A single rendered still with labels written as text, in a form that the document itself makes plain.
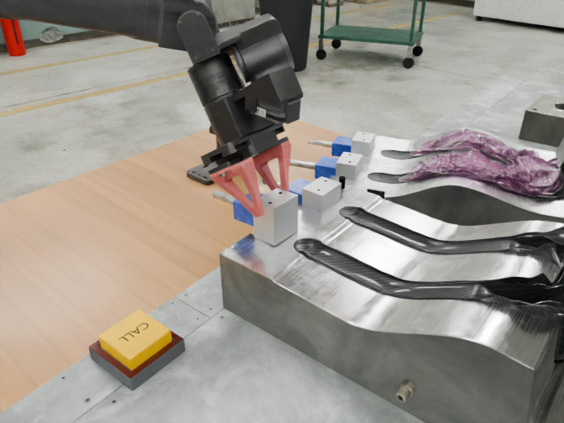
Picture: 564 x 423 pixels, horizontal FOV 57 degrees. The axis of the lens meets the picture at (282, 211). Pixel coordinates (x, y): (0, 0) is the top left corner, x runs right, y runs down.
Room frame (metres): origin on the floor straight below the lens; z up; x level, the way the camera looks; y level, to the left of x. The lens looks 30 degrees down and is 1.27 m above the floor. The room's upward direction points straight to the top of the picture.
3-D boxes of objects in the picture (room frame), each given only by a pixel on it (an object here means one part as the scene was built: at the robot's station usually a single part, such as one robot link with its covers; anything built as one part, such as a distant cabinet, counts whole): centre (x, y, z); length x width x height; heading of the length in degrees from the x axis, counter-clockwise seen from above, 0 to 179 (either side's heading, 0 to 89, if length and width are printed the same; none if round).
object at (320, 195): (0.70, -0.02, 0.89); 0.13 x 0.05 x 0.05; 52
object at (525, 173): (0.81, -0.35, 0.90); 0.26 x 0.18 x 0.08; 69
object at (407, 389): (0.36, -0.13, 0.84); 0.02 x 0.01 x 0.02; 142
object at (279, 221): (0.61, 0.04, 0.92); 0.13 x 0.05 x 0.05; 51
